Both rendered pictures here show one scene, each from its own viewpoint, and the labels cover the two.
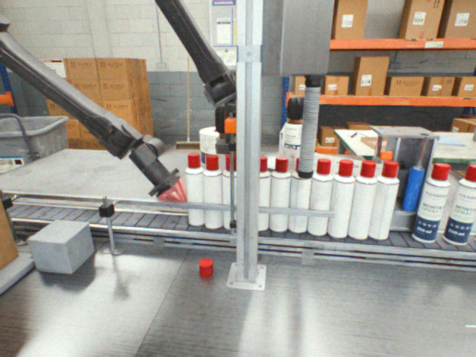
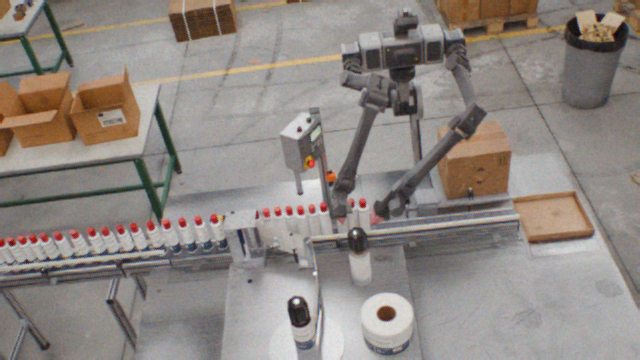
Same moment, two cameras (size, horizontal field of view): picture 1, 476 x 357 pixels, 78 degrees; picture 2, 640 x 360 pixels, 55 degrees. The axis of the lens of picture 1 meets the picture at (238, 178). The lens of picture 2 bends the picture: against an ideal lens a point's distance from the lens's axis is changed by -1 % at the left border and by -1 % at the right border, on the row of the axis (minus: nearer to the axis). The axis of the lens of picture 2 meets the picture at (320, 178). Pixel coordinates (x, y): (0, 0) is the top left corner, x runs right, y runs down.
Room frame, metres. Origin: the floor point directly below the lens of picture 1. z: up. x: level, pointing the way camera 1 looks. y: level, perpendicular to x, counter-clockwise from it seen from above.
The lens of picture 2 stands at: (2.76, -0.19, 3.04)
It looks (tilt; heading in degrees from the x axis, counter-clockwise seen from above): 41 degrees down; 176
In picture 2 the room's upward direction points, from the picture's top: 9 degrees counter-clockwise
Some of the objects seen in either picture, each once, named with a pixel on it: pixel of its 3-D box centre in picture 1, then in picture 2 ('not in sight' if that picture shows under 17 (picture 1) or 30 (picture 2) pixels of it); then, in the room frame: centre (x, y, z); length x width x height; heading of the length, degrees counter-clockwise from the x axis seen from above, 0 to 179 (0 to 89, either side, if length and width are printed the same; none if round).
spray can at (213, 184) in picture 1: (213, 192); (352, 216); (0.73, 0.07, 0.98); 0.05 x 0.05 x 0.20
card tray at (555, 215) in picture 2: not in sight; (552, 215); (0.86, 0.99, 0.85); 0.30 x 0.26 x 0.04; 82
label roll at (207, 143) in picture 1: (222, 146); (387, 324); (1.32, 0.08, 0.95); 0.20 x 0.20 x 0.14
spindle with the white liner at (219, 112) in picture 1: (227, 147); (359, 255); (1.01, 0.04, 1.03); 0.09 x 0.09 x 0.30
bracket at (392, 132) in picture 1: (402, 131); (239, 219); (0.76, -0.43, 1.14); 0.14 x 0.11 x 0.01; 82
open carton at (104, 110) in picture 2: not in sight; (104, 103); (-0.71, -1.22, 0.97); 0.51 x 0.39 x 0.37; 179
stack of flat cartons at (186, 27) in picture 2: not in sight; (203, 12); (-3.48, -0.70, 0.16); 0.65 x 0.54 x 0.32; 88
